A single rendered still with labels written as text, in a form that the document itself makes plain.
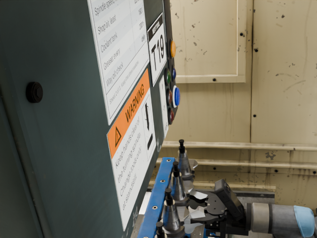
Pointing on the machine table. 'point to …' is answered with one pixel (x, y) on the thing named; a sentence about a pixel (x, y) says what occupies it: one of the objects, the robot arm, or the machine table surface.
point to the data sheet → (119, 47)
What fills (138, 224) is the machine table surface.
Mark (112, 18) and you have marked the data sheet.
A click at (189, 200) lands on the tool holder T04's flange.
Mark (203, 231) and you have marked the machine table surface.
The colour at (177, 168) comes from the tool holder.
